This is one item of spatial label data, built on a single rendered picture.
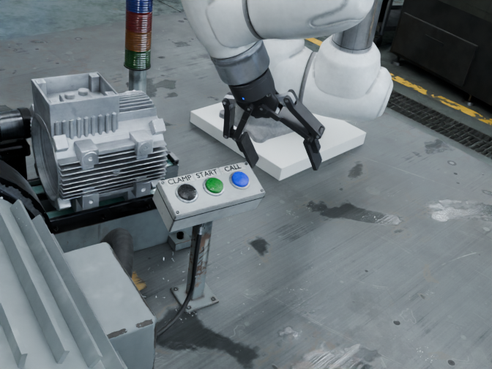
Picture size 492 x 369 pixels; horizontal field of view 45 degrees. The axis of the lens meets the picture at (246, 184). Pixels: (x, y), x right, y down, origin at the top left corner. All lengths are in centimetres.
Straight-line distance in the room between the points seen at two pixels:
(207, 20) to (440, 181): 96
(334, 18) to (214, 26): 19
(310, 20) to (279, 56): 69
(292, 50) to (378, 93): 24
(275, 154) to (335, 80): 24
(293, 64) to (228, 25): 64
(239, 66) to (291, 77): 58
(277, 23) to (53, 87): 45
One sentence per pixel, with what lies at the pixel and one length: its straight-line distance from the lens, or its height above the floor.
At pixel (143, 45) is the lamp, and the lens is 142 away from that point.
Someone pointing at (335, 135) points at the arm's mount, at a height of 84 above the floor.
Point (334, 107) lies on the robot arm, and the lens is 154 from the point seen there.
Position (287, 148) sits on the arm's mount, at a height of 84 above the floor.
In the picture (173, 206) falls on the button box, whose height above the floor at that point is 106.
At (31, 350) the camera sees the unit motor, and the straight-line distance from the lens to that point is 35.
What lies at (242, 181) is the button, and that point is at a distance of 99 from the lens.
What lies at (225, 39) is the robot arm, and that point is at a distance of 93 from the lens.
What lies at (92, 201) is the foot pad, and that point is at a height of 97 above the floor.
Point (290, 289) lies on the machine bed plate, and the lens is 120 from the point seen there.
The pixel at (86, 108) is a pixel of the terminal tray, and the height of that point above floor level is 113.
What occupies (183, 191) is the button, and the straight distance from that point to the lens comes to 94.
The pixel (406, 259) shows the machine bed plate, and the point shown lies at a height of 80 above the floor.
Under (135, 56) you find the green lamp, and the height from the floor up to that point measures 106.
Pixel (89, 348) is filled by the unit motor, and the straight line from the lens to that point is 36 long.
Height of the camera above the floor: 161
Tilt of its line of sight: 33 degrees down
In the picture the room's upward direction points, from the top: 9 degrees clockwise
